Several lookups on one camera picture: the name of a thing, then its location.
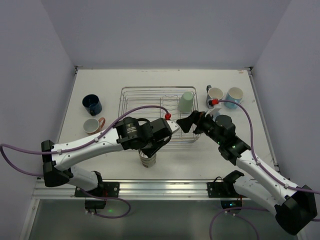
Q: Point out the mint green cup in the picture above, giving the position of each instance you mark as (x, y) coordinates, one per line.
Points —
(186, 102)

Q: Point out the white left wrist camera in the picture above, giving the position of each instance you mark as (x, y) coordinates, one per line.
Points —
(174, 127)

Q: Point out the cream brown cup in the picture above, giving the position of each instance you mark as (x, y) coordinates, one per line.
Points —
(147, 160)
(148, 164)

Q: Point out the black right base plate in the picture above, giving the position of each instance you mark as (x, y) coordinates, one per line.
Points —
(218, 188)

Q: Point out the controller box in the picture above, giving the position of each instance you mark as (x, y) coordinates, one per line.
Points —
(231, 206)
(94, 204)

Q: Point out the pink dotted mug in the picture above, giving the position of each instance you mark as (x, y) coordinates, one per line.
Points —
(92, 126)

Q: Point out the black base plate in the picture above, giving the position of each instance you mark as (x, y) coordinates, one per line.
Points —
(110, 189)
(218, 188)

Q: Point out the right controller box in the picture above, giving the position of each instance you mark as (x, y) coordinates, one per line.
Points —
(231, 206)

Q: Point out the aluminium mounting rail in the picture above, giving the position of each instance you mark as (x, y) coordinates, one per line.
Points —
(135, 190)

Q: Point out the light blue mug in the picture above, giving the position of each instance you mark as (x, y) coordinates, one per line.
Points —
(234, 94)

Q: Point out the dark teal grey mug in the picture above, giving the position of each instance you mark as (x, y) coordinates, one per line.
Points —
(213, 93)

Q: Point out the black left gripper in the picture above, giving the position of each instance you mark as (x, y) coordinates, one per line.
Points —
(152, 149)

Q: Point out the left controller box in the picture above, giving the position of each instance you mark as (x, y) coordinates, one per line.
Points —
(94, 204)

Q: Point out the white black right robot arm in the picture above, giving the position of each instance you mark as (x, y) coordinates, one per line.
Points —
(293, 206)

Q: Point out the dark blue mug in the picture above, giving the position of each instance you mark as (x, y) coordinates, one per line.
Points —
(92, 104)

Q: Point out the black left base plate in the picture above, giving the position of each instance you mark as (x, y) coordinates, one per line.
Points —
(110, 189)

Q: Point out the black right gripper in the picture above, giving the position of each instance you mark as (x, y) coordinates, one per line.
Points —
(196, 121)

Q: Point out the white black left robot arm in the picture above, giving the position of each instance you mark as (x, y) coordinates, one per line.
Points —
(60, 161)

